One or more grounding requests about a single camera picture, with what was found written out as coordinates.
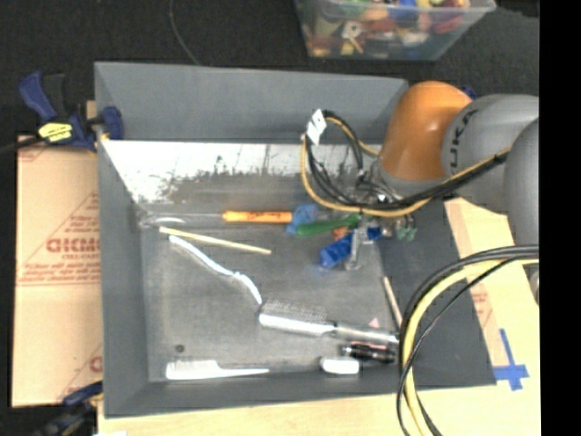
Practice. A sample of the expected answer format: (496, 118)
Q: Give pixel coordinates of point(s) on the small orange piece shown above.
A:
(340, 233)

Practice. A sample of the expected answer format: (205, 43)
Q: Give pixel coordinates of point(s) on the orange marker pen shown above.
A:
(258, 217)

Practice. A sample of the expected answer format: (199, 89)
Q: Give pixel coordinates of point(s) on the white comb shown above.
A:
(195, 370)

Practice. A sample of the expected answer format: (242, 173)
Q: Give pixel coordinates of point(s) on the white toothbrush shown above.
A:
(213, 265)

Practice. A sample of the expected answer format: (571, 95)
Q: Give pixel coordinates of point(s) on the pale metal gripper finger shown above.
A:
(359, 248)
(350, 258)

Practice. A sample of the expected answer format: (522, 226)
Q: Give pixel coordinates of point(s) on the long pale wood stick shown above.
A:
(213, 240)

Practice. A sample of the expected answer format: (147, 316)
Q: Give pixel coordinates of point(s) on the green toy vegetable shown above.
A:
(327, 226)

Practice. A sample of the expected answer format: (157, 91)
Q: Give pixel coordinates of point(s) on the small white oblong piece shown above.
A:
(339, 365)

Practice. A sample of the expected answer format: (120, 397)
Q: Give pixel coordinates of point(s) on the brown cardboard board red print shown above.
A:
(54, 266)

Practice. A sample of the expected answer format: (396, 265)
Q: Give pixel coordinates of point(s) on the small pink triangle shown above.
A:
(374, 323)

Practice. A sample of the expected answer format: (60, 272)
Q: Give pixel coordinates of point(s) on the grey metal bin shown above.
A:
(204, 316)

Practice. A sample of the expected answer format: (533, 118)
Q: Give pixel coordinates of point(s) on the black and red pen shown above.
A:
(370, 351)

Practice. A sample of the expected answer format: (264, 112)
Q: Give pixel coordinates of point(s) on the short pale wood stick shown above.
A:
(392, 302)

